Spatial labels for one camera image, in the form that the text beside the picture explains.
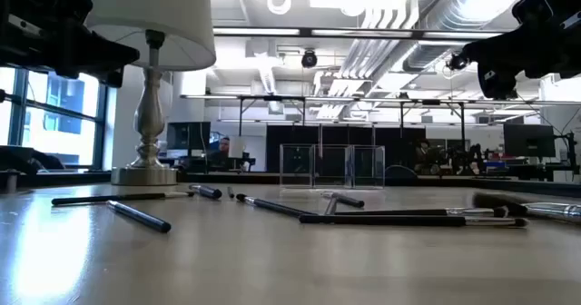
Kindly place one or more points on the person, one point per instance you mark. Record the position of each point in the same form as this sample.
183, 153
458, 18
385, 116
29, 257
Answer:
222, 153

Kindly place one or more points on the clear acrylic brush holder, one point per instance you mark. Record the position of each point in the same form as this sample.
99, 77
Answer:
313, 169

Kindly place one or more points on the large black powder brush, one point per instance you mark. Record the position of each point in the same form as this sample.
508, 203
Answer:
544, 210

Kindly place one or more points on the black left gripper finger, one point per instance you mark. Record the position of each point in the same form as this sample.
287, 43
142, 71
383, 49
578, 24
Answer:
115, 53
104, 75

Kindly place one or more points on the black background robot equipment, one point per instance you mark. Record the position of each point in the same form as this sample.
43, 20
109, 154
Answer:
458, 157

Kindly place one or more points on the black eyeliner pencil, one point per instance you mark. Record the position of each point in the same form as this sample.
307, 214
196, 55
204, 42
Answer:
399, 212

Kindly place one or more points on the grey metal post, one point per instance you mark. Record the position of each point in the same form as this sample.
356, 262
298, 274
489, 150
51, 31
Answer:
10, 182

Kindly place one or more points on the black aluminium table frame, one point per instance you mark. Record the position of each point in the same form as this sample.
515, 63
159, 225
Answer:
227, 178

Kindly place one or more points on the dark blue chair back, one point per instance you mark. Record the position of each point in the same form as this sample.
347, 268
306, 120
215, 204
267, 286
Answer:
401, 172

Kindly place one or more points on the white shade silver table lamp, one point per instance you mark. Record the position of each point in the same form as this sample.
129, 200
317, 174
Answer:
150, 114

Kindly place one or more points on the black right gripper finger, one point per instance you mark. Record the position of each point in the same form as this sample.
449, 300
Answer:
495, 51
497, 82

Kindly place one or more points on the black metal rig frame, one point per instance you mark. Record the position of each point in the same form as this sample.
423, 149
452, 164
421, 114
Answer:
272, 98

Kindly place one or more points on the black hanging camera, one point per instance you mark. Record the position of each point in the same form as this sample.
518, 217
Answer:
456, 62

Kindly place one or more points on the black dome camera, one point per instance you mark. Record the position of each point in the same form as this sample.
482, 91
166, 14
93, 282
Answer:
309, 59

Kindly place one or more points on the black computer monitor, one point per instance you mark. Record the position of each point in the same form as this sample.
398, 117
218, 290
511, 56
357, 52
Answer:
528, 140
188, 134

